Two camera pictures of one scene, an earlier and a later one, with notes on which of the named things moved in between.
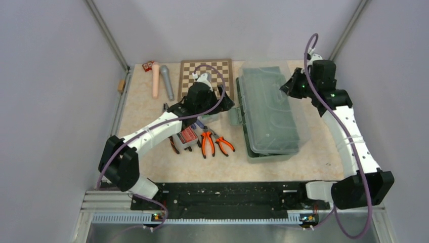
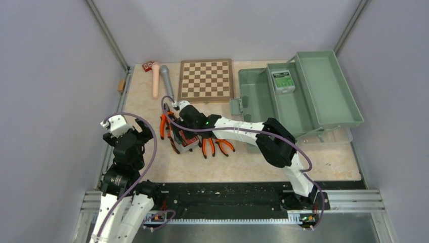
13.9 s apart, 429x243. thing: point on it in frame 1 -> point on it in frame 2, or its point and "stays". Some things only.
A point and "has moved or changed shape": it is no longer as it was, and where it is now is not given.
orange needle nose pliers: x=219 y=139 stays
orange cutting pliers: x=207 y=133 stays
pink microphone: x=155 y=70 stays
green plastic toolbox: x=267 y=115 has moved or changed shape
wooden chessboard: x=220 y=71 stays
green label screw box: x=209 y=119 has moved or changed shape
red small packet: x=148 y=66 stays
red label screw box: x=185 y=139 stays
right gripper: x=289 y=88 -> x=182 y=122
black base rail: x=227 y=200 stays
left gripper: x=227 y=104 -> x=146 y=134
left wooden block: x=121 y=85 stays
